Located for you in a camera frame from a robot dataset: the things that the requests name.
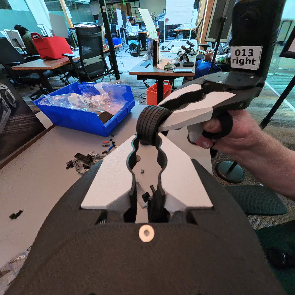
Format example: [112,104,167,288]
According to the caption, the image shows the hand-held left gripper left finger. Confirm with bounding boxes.
[81,134,139,210]

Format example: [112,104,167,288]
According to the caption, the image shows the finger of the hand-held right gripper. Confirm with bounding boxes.
[158,92,235,132]
[159,83,205,108]

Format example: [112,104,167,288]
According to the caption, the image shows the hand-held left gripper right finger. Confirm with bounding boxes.
[156,133,213,217]

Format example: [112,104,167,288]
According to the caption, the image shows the black rubber tyre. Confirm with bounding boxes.
[136,106,171,146]

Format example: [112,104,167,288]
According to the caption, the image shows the pile of grey lego pieces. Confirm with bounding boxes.
[66,151,109,174]

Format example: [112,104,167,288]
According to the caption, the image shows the lego set box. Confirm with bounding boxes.
[0,78,46,162]

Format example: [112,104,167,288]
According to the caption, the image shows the person's right hand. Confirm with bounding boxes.
[196,109,268,160]

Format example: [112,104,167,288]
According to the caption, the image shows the black phone stand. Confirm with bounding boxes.
[176,41,197,68]

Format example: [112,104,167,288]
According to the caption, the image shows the framed sign stand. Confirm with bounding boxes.
[205,0,234,69]

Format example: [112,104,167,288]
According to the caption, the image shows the red storage bin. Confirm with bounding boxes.
[146,81,173,106]

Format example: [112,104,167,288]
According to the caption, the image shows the wooden desk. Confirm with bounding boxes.
[12,44,122,92]
[129,40,197,102]

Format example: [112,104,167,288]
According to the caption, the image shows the black round-base stand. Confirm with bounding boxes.
[215,160,245,184]

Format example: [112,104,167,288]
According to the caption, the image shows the dark printed box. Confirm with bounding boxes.
[147,37,160,68]

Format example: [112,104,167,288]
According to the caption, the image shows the blue storage bin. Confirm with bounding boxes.
[32,81,136,137]

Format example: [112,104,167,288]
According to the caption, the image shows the dark green chair seat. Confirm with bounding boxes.
[225,184,288,216]

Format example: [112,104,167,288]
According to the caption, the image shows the whiteboard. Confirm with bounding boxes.
[165,0,196,25]

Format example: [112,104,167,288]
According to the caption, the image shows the white poster board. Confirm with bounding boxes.
[138,8,159,39]

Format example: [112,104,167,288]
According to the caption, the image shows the black support pole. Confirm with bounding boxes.
[99,0,121,80]

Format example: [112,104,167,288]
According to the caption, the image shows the crumpled clear plastic bags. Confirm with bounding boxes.
[38,79,126,116]

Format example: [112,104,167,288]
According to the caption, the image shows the black office chair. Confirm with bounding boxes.
[62,24,111,84]

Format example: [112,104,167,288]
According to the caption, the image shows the clear bag of small parts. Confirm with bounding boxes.
[0,247,33,288]

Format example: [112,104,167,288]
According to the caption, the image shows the red tote bag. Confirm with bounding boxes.
[31,32,74,61]

